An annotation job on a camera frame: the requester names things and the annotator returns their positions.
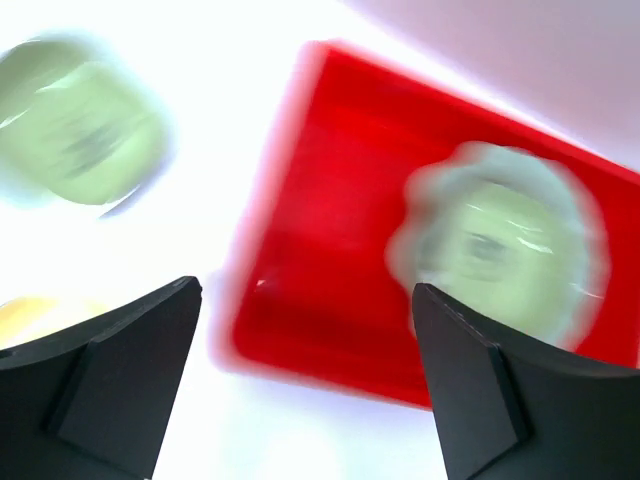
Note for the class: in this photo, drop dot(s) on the green panda plate front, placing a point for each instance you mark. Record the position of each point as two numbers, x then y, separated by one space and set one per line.
519 264

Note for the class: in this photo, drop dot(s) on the large green scalloped bowl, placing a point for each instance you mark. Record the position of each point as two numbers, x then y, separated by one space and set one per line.
481 171

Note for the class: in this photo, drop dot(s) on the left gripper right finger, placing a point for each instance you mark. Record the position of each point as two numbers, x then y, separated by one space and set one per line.
508 406

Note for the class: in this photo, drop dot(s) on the green panda plate back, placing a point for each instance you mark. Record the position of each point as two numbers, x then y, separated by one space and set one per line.
79 131

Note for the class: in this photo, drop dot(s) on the red plastic bin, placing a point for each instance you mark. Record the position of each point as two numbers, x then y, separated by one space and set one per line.
313 297

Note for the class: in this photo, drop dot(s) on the yellow panda plate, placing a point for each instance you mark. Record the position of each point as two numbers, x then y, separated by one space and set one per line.
26 319

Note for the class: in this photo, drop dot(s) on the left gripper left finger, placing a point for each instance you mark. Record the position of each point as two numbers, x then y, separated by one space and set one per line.
93 401

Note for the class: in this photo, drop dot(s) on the green panda plate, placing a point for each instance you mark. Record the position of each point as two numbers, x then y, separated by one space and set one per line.
519 264
79 131

